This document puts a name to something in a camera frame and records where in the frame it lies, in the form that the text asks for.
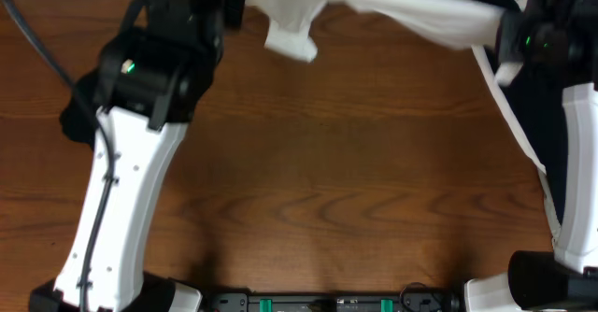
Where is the folded black garment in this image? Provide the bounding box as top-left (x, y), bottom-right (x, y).
top-left (59, 70), bottom-right (98, 149)

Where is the black t-shirt in pile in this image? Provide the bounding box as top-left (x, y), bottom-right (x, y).
top-left (469, 0), bottom-right (574, 224)

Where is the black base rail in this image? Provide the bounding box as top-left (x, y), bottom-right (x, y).
top-left (199, 282), bottom-right (465, 312)

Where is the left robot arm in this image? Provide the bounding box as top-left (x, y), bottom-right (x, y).
top-left (29, 0), bottom-right (245, 311)

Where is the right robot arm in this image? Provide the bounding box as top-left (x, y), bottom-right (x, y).
top-left (462, 0), bottom-right (597, 311)

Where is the white t-shirt in pile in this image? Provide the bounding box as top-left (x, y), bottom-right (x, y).
top-left (471, 46), bottom-right (546, 174)

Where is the white robot print t-shirt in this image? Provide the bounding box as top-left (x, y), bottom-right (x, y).
top-left (247, 0), bottom-right (505, 63)

